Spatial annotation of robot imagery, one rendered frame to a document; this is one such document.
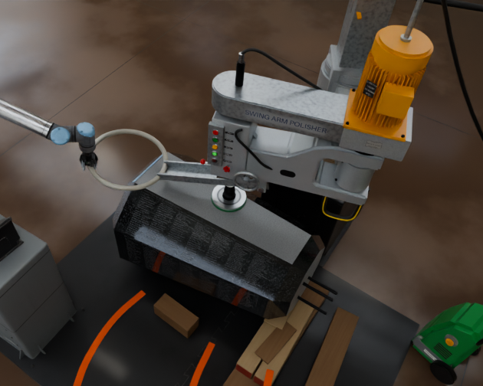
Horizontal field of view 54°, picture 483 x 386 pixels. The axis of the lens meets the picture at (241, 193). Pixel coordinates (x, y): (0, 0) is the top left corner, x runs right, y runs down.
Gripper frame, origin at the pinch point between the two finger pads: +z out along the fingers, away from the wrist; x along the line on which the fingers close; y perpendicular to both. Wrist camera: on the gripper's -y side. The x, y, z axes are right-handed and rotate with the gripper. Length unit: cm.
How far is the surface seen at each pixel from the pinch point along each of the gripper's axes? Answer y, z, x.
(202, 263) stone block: 67, 17, 59
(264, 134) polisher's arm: 35, -59, 89
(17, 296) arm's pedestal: 67, 24, -44
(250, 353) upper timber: 114, 55, 84
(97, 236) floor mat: -7, 92, 2
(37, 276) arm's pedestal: 57, 24, -33
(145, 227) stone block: 35, 20, 29
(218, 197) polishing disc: 34, -3, 73
